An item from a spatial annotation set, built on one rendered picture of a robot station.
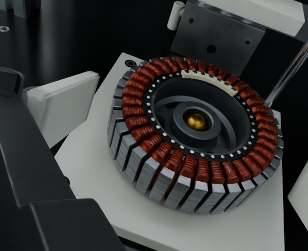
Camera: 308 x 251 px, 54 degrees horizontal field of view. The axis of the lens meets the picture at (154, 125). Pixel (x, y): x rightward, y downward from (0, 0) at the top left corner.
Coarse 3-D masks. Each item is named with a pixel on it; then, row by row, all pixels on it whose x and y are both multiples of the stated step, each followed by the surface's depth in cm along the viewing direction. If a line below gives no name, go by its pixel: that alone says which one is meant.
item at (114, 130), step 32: (160, 64) 21; (192, 64) 22; (128, 96) 18; (160, 96) 21; (192, 96) 22; (224, 96) 21; (256, 96) 22; (128, 128) 17; (160, 128) 17; (224, 128) 22; (256, 128) 19; (128, 160) 17; (160, 160) 16; (192, 160) 16; (224, 160) 17; (256, 160) 17; (160, 192) 17; (192, 192) 16; (224, 192) 16
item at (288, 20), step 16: (208, 0) 16; (224, 0) 16; (240, 0) 16; (256, 0) 16; (272, 0) 17; (288, 0) 17; (304, 0) 17; (256, 16) 16; (272, 16) 16; (288, 16) 16; (288, 32) 16
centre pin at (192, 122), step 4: (188, 116) 20; (192, 116) 20; (196, 116) 20; (200, 116) 20; (184, 120) 20; (188, 120) 20; (192, 120) 19; (196, 120) 19; (200, 120) 20; (204, 120) 20; (188, 124) 20; (192, 124) 19; (196, 124) 19; (200, 124) 19; (204, 124) 20; (192, 128) 19; (196, 128) 19; (200, 128) 19; (204, 128) 20
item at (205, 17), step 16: (192, 0) 27; (192, 16) 27; (208, 16) 27; (224, 16) 27; (240, 16) 27; (176, 32) 29; (192, 32) 29; (208, 32) 28; (224, 32) 28; (240, 32) 27; (256, 32) 27; (176, 48) 30; (192, 48) 30; (208, 48) 29; (224, 48) 29; (240, 48) 28; (224, 64) 30; (240, 64) 30
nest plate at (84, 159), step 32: (128, 64) 26; (96, 96) 22; (96, 128) 20; (64, 160) 18; (96, 160) 19; (96, 192) 18; (128, 192) 18; (256, 192) 20; (128, 224) 17; (160, 224) 17; (192, 224) 18; (224, 224) 18; (256, 224) 19
